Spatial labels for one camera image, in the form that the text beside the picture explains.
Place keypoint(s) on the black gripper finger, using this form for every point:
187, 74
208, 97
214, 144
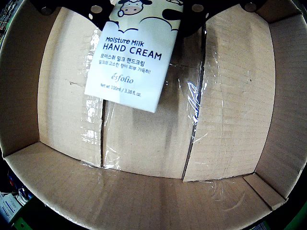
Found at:
216, 6
72, 6

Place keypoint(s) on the cow print hand cream box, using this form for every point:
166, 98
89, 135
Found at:
129, 72

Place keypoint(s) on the large cardboard tray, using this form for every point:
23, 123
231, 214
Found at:
153, 167

